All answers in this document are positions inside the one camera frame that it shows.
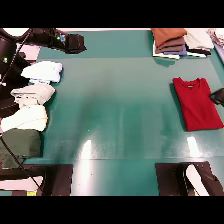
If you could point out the white garment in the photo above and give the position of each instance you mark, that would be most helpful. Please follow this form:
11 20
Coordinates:
43 71
198 39
165 55

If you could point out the black garment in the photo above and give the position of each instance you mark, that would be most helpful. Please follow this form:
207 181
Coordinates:
200 51

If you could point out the orange garment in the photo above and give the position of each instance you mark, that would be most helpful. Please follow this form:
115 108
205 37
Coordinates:
168 34

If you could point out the purple garment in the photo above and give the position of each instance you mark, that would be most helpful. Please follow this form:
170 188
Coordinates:
178 52

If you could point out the pale pink garment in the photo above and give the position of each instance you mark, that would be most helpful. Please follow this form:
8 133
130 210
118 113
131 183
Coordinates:
29 51

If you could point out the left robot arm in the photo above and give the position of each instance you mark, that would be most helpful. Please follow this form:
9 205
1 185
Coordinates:
10 66

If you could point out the dark green garment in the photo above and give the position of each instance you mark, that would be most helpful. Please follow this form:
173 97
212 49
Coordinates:
20 145

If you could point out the cream garment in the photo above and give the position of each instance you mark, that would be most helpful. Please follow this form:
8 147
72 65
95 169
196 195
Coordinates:
25 118

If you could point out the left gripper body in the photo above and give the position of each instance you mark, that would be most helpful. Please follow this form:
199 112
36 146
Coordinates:
76 44

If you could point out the red T-shirt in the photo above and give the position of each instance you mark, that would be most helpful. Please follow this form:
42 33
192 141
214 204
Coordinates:
197 106

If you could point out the beige garment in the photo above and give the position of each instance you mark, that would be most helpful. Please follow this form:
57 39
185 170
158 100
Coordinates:
33 94

